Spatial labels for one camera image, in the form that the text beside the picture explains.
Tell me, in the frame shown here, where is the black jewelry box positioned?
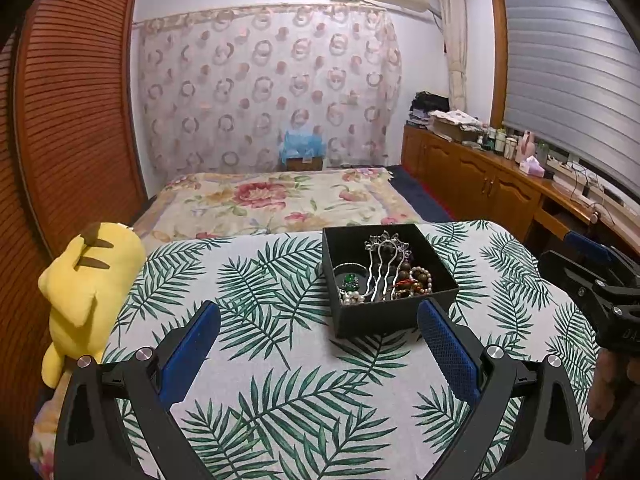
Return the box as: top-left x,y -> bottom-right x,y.
321,223 -> 460,339

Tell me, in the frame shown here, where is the brown wooden bead bracelet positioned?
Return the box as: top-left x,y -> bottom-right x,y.
395,255 -> 435,302

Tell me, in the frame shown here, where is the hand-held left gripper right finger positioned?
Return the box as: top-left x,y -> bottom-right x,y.
417,297 -> 588,480

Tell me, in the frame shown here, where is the white lace curtain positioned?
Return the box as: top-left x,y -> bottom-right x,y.
435,0 -> 469,114

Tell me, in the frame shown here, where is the wooden louvred wardrobe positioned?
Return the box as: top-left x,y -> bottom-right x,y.
0,0 -> 151,461

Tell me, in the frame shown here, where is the stack of folded clothes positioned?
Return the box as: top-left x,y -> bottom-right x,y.
408,91 -> 451,129

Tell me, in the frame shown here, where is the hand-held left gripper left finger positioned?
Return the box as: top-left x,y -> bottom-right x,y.
52,300 -> 223,480

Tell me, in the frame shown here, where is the floral bed blanket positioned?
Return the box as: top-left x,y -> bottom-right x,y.
131,167 -> 427,247

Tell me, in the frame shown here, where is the grey window blind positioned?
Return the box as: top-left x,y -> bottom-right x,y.
500,0 -> 640,197

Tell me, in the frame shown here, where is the leaf print tablecloth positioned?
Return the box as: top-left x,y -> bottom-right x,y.
30,220 -> 602,480

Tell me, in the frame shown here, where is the white patterned cloth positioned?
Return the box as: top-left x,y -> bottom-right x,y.
429,109 -> 489,144

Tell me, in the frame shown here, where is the circle patterned curtain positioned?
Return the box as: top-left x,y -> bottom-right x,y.
137,4 -> 404,187

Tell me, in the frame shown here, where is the yellow plush toy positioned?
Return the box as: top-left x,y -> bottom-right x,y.
39,221 -> 147,391

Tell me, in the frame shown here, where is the wooden window frame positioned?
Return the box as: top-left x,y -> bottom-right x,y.
488,0 -> 512,132

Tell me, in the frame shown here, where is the blue plastic bag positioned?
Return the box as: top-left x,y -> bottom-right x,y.
279,129 -> 325,161

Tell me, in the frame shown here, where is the silver hair comb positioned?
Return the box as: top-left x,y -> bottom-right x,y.
364,230 -> 414,304

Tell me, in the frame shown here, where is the row of cosmetic bottles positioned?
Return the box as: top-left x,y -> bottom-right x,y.
482,127 -> 521,162

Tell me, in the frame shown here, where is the navy blue bed sheet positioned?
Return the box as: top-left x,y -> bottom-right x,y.
389,164 -> 459,225

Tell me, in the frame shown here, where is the white power strip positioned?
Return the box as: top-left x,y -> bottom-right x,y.
547,155 -> 602,197

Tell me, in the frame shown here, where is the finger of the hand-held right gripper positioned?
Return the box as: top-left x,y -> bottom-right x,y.
564,232 -> 623,273
538,250 -> 623,322

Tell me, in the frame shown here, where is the person's right forearm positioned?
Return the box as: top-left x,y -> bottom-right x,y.
584,410 -> 640,480

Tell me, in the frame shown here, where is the wooden side cabinet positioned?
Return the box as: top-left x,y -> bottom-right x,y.
401,125 -> 640,262

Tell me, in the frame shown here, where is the person's right hand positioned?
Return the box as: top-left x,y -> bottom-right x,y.
589,347 -> 640,422

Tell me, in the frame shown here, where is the small cardboard box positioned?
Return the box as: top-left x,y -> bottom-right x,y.
285,156 -> 324,172

